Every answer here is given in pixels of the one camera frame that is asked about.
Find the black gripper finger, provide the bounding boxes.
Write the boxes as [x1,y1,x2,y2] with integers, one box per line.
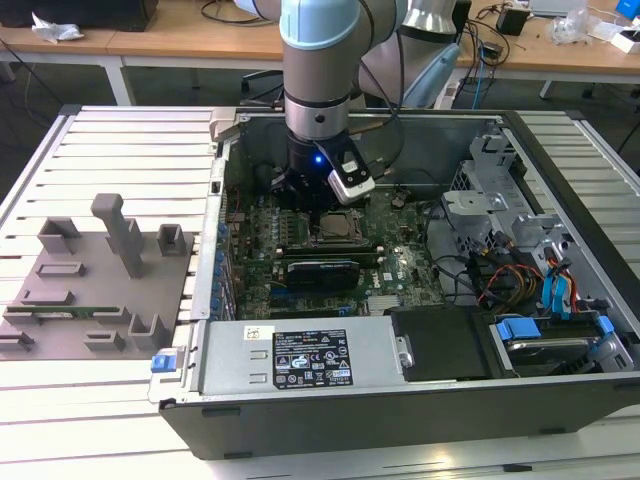
[269,169,318,243]
[315,199,347,243]

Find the black RAM slot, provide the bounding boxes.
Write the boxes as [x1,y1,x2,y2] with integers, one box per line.
[276,241,377,253]

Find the black installed RAM stick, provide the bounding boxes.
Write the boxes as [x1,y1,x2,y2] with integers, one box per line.
[279,248,386,267]

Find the black graphics card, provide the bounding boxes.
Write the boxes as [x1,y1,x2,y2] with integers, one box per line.
[283,255,362,295]

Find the black office chair base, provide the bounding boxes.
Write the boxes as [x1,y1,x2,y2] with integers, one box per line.
[242,69,287,107]

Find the green motherboard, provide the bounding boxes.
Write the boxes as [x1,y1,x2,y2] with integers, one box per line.
[222,187,447,321]

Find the silver chipset heatsink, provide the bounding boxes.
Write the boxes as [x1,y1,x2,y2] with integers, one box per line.
[367,293,401,317]

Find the silver drive cage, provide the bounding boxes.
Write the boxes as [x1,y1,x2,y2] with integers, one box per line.
[439,128,564,261]

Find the white power strip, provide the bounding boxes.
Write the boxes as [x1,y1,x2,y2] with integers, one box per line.
[433,82,459,110]

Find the silver power supply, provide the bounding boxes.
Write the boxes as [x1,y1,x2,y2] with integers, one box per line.
[198,319,404,397]

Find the black plastic shroud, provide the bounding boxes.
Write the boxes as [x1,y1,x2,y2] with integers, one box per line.
[388,305,499,384]

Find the grey parts rack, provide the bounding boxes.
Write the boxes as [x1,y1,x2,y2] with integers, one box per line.
[0,192,197,362]

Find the blue case latch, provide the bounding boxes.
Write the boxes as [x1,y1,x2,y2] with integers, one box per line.
[150,349,179,374]

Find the black open PC case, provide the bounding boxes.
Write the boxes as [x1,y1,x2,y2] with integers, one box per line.
[148,107,640,461]

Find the blue disk carrier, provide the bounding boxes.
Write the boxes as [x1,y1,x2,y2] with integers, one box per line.
[492,313,615,376]

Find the small black box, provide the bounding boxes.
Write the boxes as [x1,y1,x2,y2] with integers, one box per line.
[496,5,530,36]

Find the large black box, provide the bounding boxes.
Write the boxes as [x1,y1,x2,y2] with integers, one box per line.
[0,0,159,31]

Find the black hard disk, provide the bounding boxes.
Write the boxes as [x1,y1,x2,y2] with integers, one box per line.
[504,337,594,377]

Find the green RAM stick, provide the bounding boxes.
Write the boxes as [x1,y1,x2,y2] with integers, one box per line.
[4,305,124,322]

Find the crumpled white paper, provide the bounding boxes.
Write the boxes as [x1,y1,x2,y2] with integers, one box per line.
[30,12,85,44]

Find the grey flat device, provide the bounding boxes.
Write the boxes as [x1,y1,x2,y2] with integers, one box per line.
[528,0,589,16]

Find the clear plastic bag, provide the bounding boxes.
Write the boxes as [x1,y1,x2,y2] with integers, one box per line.
[549,8,624,47]

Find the white small box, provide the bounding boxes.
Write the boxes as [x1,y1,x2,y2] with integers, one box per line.
[610,27,640,54]

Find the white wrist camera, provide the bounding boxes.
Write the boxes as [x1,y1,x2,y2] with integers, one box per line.
[314,139,377,207]

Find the silver metal bracket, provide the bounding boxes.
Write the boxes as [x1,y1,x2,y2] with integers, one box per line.
[441,189,506,217]

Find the black wire bundle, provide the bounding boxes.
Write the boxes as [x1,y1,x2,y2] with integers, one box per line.
[467,234,506,306]

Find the wooden desk white frame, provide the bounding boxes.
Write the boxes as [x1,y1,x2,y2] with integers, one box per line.
[0,0,640,107]

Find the red yellow wire bundle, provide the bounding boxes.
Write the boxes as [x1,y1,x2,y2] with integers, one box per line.
[477,262,546,306]

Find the blue flat data wire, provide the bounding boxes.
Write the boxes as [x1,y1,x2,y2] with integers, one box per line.
[542,259,576,321]

